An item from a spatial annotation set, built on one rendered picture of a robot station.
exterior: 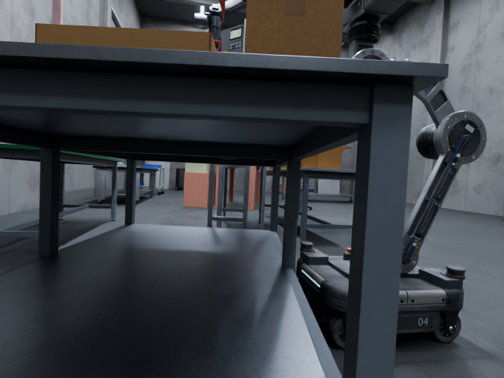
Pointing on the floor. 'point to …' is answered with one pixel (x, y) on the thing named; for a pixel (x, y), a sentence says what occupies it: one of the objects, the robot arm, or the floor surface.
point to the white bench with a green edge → (23, 153)
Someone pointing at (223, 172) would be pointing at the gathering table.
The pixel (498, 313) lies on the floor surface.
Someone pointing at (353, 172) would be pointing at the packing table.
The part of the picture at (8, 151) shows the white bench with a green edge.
